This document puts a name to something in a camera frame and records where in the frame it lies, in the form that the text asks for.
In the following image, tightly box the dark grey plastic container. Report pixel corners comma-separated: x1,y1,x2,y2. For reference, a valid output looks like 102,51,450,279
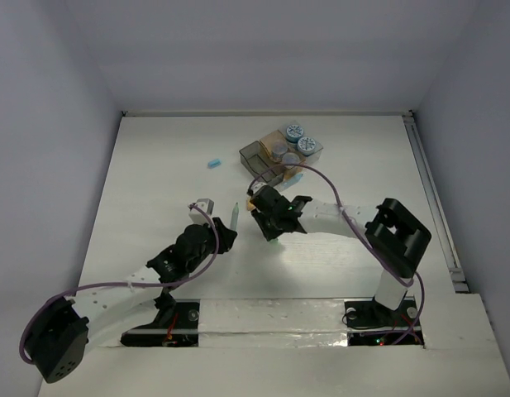
239,141,284,187

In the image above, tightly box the aluminium rail right edge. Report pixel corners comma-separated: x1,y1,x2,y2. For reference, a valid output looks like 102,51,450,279
402,111,471,294

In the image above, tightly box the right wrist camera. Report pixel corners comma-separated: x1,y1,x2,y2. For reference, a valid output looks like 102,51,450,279
247,183,265,197

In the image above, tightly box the green highlighter marker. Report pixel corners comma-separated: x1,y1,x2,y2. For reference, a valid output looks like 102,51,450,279
230,203,240,231

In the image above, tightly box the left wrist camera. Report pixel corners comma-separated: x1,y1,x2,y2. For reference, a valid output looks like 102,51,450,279
188,198,214,225

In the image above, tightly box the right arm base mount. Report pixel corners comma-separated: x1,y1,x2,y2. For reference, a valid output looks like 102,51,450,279
341,298,424,347

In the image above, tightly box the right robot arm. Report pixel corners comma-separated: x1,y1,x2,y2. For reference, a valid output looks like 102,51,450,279
248,184,431,324

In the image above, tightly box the blue highlighter marker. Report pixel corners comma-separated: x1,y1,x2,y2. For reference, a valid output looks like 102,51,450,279
283,173,303,189

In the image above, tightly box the blue marker cap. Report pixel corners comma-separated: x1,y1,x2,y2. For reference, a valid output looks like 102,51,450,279
207,159,222,169

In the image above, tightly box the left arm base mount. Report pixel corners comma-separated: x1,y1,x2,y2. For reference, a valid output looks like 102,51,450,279
120,292,200,347

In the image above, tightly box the blue lidded round tin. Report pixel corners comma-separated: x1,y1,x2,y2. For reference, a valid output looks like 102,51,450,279
284,124,304,143

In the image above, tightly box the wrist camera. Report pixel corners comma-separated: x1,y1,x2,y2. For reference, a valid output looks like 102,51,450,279
247,183,265,197
188,198,214,225

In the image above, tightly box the silver foil tape strip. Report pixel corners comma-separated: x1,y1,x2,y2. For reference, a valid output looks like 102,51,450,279
198,299,348,348

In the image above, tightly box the amber plastic container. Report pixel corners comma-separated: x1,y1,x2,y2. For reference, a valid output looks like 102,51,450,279
260,130,306,180

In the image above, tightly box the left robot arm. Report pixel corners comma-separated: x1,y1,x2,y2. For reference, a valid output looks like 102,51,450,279
20,218,237,384

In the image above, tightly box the clear jar of pins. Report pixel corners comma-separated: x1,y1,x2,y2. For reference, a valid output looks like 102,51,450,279
269,141,288,162
281,152,301,168

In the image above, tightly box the clear plastic container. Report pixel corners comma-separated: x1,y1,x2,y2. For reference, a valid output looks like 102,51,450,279
279,121,324,165

